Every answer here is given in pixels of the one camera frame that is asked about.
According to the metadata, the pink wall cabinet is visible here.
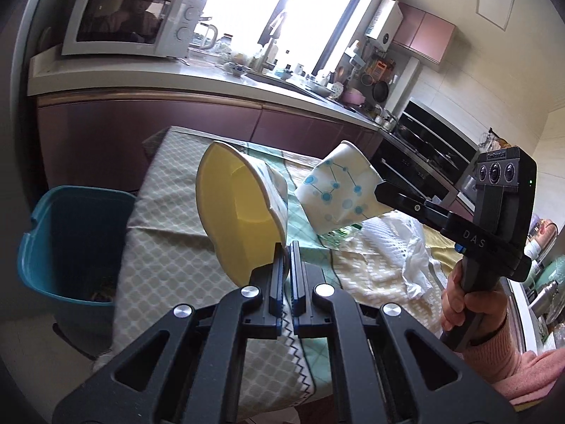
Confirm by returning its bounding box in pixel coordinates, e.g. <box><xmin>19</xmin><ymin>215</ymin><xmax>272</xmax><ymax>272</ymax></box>
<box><xmin>393</xmin><ymin>2</ymin><xmax>456</xmax><ymax>65</ymax></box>

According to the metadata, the white tissue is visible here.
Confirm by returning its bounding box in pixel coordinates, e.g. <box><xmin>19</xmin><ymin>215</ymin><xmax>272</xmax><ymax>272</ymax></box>
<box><xmin>395</xmin><ymin>223</ymin><xmax>436</xmax><ymax>302</ymax></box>

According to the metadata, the steel pot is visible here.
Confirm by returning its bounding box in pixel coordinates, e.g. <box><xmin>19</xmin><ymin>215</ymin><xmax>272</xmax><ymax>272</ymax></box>
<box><xmin>379</xmin><ymin>108</ymin><xmax>399</xmax><ymax>132</ymax></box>

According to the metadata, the patterned tablecloth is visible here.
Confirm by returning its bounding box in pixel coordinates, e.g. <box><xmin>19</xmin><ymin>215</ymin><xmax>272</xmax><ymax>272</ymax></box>
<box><xmin>93</xmin><ymin>126</ymin><xmax>466</xmax><ymax>412</ymax></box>

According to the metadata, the purple kitchen base cabinet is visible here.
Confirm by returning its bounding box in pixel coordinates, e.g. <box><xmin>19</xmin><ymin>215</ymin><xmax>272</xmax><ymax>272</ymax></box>
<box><xmin>26</xmin><ymin>46</ymin><xmax>386</xmax><ymax>206</ymax></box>

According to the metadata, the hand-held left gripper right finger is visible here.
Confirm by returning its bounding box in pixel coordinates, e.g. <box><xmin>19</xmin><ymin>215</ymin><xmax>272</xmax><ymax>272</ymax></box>
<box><xmin>289</xmin><ymin>241</ymin><xmax>518</xmax><ymax>424</ymax></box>

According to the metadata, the yellow paper bowl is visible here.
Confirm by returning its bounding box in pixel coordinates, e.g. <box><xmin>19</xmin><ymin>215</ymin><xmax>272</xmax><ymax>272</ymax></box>
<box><xmin>195</xmin><ymin>140</ymin><xmax>290</xmax><ymax>287</ymax></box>

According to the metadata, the steel thermos flask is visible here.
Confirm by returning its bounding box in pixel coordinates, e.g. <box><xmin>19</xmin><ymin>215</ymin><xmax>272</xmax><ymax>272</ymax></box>
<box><xmin>529</xmin><ymin>280</ymin><xmax>562</xmax><ymax>319</ymax></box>

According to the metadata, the black built-in stove unit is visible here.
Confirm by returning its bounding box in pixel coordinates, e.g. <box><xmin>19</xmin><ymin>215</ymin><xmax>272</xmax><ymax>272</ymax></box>
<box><xmin>371</xmin><ymin>131</ymin><xmax>476</xmax><ymax>215</ymax></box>

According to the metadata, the kitchen window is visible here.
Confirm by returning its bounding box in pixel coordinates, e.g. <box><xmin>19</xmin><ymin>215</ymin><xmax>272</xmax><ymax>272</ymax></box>
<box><xmin>185</xmin><ymin>0</ymin><xmax>381</xmax><ymax>76</ymax></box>

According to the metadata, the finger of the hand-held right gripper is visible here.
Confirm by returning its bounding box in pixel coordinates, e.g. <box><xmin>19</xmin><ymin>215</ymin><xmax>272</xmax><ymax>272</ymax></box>
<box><xmin>374</xmin><ymin>179</ymin><xmax>452</xmax><ymax>233</ymax></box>

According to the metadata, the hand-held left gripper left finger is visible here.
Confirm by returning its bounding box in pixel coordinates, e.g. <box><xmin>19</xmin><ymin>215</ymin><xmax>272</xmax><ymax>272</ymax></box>
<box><xmin>52</xmin><ymin>242</ymin><xmax>287</xmax><ymax>424</ymax></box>

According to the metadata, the white water heater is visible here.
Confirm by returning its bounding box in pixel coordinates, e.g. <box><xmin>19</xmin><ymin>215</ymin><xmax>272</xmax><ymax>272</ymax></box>
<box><xmin>364</xmin><ymin>0</ymin><xmax>405</xmax><ymax>52</ymax></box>

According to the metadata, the person's right hand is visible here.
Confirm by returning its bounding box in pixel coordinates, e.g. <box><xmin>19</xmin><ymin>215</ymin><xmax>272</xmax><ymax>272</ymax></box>
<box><xmin>440</xmin><ymin>269</ymin><xmax>508</xmax><ymax>341</ymax></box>

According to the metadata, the blue dotted paper cup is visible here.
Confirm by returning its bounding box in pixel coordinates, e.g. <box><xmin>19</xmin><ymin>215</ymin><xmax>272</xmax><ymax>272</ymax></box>
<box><xmin>293</xmin><ymin>140</ymin><xmax>394</xmax><ymax>235</ymax></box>

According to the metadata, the white microwave oven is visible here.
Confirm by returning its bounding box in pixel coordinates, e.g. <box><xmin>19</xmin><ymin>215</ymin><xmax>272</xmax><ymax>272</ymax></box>
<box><xmin>62</xmin><ymin>0</ymin><xmax>209</xmax><ymax>59</ymax></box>

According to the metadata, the glass electric kettle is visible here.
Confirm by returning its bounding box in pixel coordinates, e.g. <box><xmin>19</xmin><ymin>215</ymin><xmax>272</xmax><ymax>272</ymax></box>
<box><xmin>190</xmin><ymin>21</ymin><xmax>220</xmax><ymax>52</ymax></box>

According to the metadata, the black range hood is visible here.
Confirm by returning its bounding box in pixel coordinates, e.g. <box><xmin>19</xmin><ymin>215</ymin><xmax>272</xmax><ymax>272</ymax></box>
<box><xmin>399</xmin><ymin>98</ymin><xmax>480</xmax><ymax>174</ymax></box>

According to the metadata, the green printed clear wrapper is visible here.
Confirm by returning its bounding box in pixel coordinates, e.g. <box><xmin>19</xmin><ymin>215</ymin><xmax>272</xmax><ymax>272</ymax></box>
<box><xmin>324</xmin><ymin>224</ymin><xmax>365</xmax><ymax>248</ymax></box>

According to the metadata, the teal plastic bin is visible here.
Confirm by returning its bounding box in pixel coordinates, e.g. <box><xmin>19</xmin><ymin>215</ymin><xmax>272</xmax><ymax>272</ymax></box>
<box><xmin>17</xmin><ymin>185</ymin><xmax>138</xmax><ymax>321</ymax></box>

